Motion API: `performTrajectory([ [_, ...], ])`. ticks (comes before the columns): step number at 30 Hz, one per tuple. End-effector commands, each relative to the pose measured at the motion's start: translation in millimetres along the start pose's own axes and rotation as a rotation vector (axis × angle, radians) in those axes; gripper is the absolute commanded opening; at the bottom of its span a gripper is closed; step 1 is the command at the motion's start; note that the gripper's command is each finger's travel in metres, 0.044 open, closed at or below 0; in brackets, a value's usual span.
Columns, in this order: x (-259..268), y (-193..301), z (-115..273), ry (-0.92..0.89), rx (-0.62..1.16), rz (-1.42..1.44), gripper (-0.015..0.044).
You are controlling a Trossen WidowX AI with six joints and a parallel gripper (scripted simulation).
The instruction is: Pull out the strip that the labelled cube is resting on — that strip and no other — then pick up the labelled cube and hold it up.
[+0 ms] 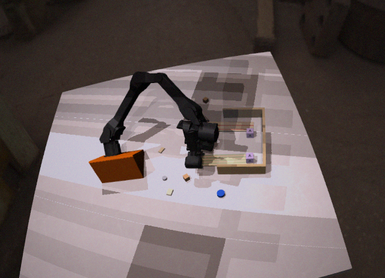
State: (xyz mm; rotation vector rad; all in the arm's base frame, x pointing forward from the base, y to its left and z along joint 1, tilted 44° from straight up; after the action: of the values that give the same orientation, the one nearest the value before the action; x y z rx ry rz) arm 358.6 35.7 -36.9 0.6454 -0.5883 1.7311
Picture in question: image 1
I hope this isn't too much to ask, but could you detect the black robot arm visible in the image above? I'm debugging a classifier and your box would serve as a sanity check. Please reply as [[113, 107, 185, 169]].
[[99, 72, 219, 157]]

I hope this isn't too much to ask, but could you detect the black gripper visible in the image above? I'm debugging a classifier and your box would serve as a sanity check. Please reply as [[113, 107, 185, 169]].
[[185, 138, 203, 168]]

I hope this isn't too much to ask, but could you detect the blue short cylinder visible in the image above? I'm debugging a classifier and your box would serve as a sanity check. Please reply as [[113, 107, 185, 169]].
[[217, 190, 225, 198]]

